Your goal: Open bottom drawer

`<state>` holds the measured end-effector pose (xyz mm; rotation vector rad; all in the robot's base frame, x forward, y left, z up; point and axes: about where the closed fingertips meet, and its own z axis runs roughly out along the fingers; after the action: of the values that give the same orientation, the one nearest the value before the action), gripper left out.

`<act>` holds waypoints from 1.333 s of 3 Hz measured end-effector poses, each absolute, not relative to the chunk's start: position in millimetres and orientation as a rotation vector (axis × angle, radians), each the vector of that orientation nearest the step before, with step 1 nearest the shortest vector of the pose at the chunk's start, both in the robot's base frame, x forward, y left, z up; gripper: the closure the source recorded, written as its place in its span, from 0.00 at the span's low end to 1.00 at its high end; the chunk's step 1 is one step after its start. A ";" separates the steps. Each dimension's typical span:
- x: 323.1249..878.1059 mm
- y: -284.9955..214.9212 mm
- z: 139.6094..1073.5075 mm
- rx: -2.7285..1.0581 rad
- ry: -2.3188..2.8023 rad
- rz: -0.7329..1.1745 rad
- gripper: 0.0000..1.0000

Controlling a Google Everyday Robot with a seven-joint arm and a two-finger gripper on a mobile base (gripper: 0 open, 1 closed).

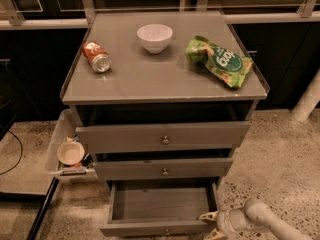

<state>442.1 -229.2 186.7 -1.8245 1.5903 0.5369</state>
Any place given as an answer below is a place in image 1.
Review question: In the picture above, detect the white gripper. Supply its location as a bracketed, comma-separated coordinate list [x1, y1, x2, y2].
[198, 208, 253, 240]

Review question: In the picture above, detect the grey bottom drawer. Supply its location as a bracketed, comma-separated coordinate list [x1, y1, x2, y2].
[101, 178, 219, 237]

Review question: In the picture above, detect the grey drawer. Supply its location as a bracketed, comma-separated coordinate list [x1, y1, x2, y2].
[101, 178, 219, 237]
[94, 158, 233, 181]
[76, 121, 250, 154]

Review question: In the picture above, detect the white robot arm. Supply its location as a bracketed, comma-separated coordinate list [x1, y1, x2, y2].
[198, 198, 313, 240]

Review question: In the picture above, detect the grey middle drawer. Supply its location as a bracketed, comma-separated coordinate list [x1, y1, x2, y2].
[94, 158, 233, 181]

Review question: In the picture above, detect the grey drawer cabinet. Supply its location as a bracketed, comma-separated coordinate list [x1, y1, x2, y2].
[59, 11, 270, 198]

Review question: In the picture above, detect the grey top drawer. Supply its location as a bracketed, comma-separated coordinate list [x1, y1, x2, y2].
[76, 121, 250, 154]

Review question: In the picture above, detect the white pipe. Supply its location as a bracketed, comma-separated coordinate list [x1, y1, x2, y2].
[292, 69, 320, 122]

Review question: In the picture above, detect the green snack bag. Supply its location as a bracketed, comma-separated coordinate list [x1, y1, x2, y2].
[185, 36, 253, 89]

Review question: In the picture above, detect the clear plastic storage bin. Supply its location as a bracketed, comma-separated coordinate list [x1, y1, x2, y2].
[44, 109, 97, 184]

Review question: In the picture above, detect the small beige bowl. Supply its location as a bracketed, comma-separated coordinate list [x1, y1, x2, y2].
[57, 141, 85, 166]

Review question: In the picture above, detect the white ceramic bowl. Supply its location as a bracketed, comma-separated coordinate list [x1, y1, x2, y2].
[137, 24, 173, 54]

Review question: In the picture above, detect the orange soda can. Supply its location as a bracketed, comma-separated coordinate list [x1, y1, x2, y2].
[83, 41, 111, 73]

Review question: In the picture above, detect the black cable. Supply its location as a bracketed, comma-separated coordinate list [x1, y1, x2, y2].
[0, 127, 24, 177]

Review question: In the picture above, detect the metal railing frame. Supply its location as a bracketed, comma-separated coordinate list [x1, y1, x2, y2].
[0, 0, 320, 29]

